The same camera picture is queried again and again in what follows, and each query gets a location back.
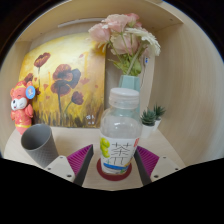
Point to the yellow poppy flower painting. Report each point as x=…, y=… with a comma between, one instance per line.
x=66, y=50

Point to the pink and white flower bouquet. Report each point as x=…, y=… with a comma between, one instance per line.
x=116, y=31

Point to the pale teal vase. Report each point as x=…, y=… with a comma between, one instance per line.
x=128, y=81

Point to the light wooden shelf board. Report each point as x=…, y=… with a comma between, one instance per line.
x=100, y=11

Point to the white light strip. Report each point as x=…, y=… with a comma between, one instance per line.
x=80, y=22

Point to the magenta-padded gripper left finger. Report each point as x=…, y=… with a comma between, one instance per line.
x=61, y=166

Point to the flat round red coaster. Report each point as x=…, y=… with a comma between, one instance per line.
x=113, y=176

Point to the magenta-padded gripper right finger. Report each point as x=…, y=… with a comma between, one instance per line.
x=165, y=166

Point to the red plush mouse toy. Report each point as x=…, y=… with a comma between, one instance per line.
x=20, y=106

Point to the clear plastic drink bottle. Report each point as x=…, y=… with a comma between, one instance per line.
x=120, y=126

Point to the grey cup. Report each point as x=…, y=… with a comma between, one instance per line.
x=38, y=143

